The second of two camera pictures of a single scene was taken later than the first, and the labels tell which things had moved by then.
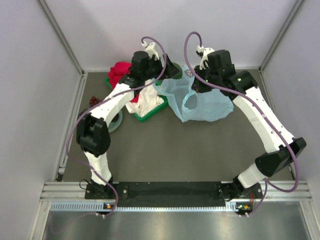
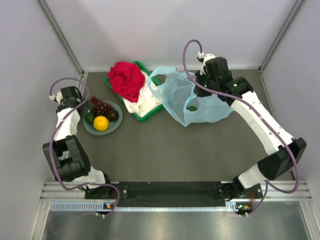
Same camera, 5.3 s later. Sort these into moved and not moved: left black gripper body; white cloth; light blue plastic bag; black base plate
Moved: light blue plastic bag; left black gripper body
Not moved: white cloth; black base plate
